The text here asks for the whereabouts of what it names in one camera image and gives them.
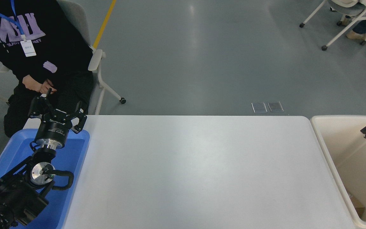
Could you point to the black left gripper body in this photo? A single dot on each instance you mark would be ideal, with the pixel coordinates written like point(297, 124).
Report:
point(53, 128)

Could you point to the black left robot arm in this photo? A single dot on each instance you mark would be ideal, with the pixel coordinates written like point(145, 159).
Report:
point(14, 194)

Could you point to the person's left hand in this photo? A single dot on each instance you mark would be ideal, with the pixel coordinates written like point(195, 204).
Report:
point(48, 87)

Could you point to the person's right hand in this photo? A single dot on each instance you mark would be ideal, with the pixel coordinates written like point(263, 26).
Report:
point(32, 83)

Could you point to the large pale bin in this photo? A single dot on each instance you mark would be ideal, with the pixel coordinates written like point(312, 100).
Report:
point(351, 152)

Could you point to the blue plastic tray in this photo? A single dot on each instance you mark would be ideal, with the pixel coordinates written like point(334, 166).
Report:
point(71, 152)

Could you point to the person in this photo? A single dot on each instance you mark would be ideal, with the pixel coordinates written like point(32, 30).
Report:
point(52, 41)
point(365, 27)

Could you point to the clear floor plate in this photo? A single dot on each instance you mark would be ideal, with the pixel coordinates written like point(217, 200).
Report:
point(275, 106)
point(259, 107)

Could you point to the grey chair with white frame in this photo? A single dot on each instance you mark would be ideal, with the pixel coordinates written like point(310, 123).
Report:
point(351, 8)
point(94, 60)

